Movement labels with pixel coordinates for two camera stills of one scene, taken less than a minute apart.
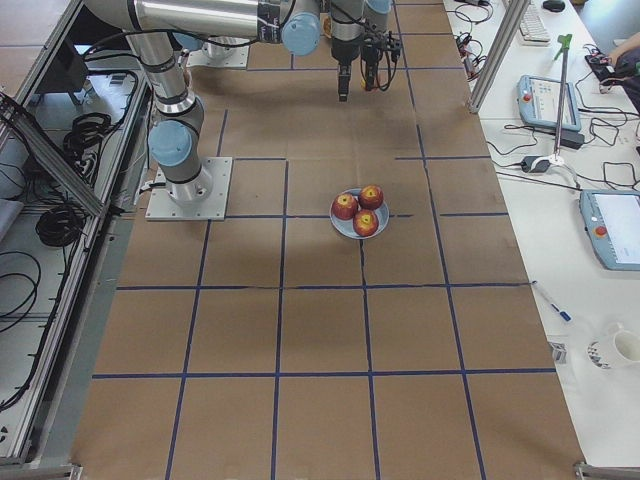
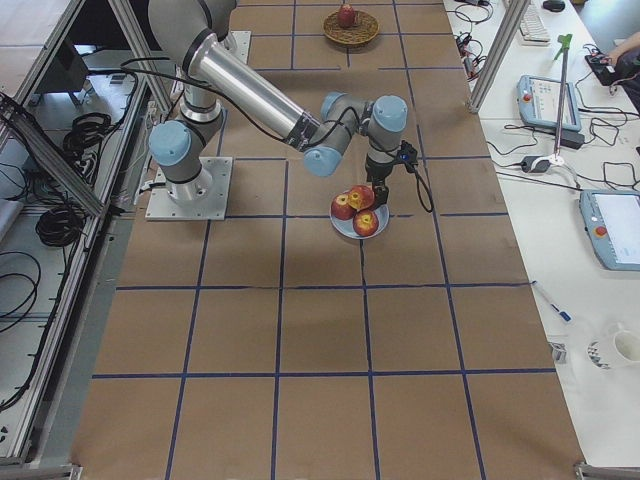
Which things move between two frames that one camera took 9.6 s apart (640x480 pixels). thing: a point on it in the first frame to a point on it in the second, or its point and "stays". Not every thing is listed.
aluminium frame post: (509, 20) stays
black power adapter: (571, 139) stays
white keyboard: (532, 28) stays
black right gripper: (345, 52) to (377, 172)
